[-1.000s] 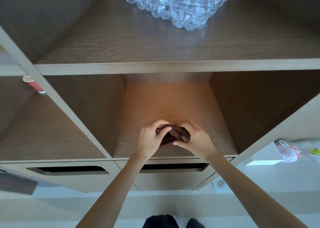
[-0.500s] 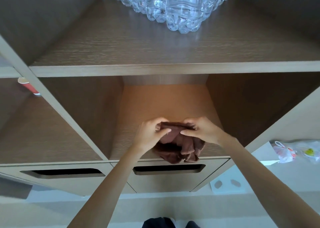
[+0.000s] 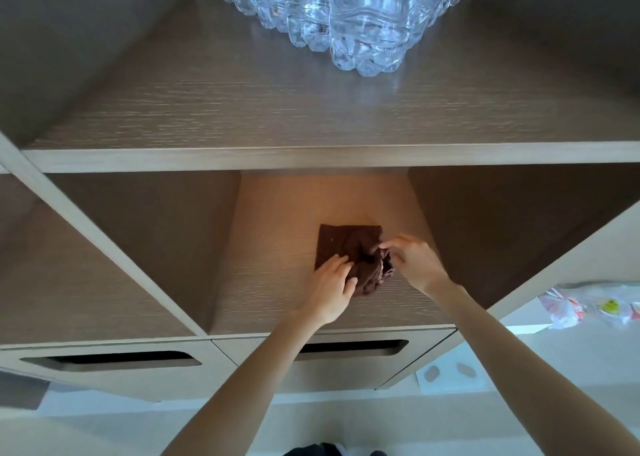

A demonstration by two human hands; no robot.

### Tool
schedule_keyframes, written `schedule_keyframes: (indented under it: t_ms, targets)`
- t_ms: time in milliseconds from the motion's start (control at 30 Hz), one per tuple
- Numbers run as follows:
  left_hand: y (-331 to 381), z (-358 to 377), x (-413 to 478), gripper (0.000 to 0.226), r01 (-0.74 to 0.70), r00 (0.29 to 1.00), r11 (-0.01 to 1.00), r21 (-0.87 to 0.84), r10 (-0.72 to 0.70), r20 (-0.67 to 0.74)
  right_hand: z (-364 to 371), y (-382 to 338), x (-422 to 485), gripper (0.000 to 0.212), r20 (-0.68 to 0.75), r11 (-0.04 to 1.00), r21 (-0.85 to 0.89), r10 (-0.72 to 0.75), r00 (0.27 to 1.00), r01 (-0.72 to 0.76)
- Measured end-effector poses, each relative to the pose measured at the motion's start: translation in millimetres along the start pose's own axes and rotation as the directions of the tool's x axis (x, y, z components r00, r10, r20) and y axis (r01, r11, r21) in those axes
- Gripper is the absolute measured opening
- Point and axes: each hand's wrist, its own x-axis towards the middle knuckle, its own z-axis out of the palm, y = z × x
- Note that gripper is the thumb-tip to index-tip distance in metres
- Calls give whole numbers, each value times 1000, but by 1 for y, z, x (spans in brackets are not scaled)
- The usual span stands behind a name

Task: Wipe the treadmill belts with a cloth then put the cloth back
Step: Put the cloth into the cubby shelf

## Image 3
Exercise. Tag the wooden shelf cabinet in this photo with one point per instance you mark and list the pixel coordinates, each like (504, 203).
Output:
(200, 195)

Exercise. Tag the person's dark blue trousers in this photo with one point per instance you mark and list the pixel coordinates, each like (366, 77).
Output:
(325, 449)

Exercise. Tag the person's right hand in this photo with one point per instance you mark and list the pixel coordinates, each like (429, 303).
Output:
(420, 265)

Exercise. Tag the person's right forearm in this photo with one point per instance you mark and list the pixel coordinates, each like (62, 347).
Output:
(525, 370)

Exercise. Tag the pack of clear water bottles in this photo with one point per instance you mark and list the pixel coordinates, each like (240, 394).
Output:
(350, 15)

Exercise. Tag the person's left hand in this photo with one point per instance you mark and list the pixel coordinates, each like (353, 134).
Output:
(327, 290)

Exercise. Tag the person's left forearm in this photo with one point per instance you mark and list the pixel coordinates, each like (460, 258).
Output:
(240, 395)

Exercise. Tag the white bathroom scale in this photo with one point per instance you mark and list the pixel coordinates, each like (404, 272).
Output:
(450, 373)

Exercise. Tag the brown cleaning cloth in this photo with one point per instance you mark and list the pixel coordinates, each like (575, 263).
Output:
(360, 255)

